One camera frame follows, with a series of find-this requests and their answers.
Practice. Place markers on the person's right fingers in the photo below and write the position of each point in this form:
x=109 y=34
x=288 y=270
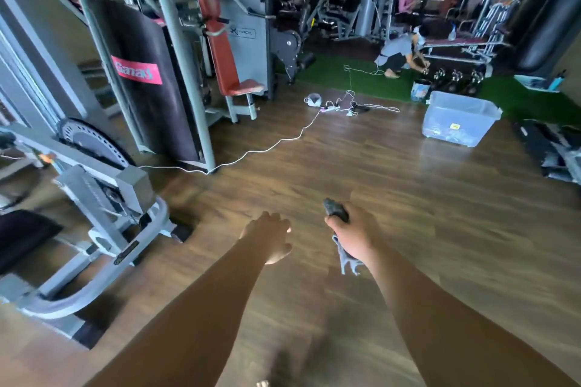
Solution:
x=338 y=221

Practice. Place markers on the clear plastic storage bin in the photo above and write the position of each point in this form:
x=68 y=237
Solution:
x=458 y=118

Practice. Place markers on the large black punching bag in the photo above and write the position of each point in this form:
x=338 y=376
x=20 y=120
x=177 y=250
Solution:
x=544 y=10

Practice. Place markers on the small paint bucket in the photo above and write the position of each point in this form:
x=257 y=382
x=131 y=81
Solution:
x=420 y=89

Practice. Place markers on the grey gym machine frame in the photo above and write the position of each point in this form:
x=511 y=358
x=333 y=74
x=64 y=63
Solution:
x=150 y=51

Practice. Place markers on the red padded gym seat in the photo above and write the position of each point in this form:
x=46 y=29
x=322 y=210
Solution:
x=222 y=46

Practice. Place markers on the person's right hand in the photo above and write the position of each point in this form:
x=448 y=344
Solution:
x=356 y=232

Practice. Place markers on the person's left forearm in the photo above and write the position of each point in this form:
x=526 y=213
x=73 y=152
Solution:
x=190 y=327

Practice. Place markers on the person's left thumb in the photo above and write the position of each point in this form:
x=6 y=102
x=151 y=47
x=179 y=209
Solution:
x=279 y=256

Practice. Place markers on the black punching bag pink label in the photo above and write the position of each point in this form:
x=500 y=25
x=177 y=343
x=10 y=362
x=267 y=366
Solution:
x=145 y=83

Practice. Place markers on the black seat gym machine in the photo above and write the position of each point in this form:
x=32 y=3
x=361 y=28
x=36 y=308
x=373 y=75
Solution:
x=342 y=12

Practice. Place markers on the person's left hand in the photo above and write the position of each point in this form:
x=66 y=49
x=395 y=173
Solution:
x=268 y=230

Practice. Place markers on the grey weight stack machine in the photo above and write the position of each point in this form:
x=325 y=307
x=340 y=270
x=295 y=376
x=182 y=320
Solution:
x=247 y=24

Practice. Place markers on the row of chrome dumbbells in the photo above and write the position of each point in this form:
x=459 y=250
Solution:
x=456 y=80

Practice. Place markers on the grey seated gym machine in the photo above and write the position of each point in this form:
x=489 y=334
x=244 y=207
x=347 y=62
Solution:
x=90 y=219

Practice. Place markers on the green artificial turf mat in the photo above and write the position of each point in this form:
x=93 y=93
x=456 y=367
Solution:
x=408 y=83

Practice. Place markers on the red weight bench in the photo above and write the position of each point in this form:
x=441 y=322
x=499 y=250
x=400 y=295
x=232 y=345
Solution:
x=463 y=44

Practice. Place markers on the grey cleaning cloth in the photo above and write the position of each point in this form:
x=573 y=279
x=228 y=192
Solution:
x=338 y=219

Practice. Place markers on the black bags pile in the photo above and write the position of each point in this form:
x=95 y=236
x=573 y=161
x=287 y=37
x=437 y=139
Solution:
x=551 y=148

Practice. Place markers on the person's right forearm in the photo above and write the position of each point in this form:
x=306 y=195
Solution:
x=449 y=323

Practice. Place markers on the white power strip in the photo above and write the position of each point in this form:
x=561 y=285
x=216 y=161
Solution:
x=333 y=108

